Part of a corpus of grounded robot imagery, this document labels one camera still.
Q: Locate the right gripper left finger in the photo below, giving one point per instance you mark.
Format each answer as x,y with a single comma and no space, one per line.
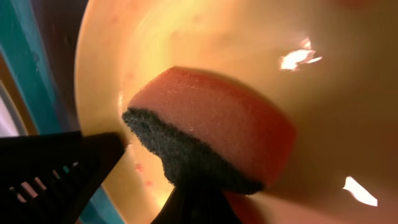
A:
173,211

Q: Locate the yellow plate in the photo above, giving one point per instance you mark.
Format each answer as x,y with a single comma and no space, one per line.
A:
331,66

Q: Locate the light blue plate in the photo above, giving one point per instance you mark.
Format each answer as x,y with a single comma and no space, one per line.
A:
12,124

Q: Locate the teal plastic tray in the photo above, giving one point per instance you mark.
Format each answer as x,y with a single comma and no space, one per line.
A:
38,46

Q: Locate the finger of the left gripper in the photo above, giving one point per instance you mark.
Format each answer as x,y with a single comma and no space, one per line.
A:
51,178

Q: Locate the red and green sponge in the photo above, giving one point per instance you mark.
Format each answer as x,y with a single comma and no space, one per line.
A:
211,131

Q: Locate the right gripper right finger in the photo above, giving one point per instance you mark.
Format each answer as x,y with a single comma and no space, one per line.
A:
218,209

